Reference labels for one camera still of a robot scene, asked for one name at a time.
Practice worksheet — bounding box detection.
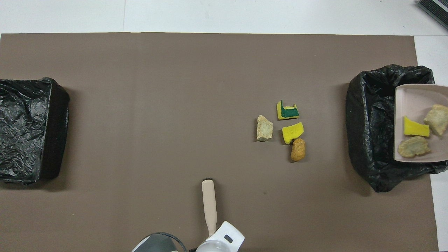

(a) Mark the pale grey foam chunk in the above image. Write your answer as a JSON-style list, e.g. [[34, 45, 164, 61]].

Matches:
[[256, 115, 273, 142]]

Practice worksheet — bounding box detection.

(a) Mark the yellow and green sponge piece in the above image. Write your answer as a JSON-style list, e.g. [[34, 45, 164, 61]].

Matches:
[[276, 100, 300, 121]]

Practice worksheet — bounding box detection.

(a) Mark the yellow curved sponge piece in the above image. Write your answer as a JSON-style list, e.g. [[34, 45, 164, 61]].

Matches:
[[282, 122, 304, 145]]

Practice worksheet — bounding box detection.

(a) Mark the beige hand brush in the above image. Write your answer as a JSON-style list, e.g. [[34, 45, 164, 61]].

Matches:
[[202, 178, 218, 238]]

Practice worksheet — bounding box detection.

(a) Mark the brown oval sponge lump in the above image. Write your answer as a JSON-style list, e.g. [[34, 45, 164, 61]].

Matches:
[[290, 138, 306, 162]]

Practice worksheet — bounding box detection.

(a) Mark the beige plastic dustpan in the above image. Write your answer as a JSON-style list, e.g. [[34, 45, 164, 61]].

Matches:
[[394, 83, 448, 163]]

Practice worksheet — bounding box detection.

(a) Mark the yellow sponge wedge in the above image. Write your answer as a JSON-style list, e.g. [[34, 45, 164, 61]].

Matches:
[[403, 115, 430, 137]]

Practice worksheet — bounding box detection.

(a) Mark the black bag-lined trash bin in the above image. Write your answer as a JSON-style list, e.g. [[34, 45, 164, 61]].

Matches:
[[346, 64, 448, 193], [0, 77, 70, 184]]

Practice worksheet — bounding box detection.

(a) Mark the large brown table mat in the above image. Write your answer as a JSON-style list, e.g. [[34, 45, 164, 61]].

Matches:
[[0, 33, 440, 252]]

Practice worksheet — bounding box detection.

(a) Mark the dark ribbed metal object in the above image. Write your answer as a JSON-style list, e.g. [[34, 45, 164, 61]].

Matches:
[[417, 0, 448, 30]]

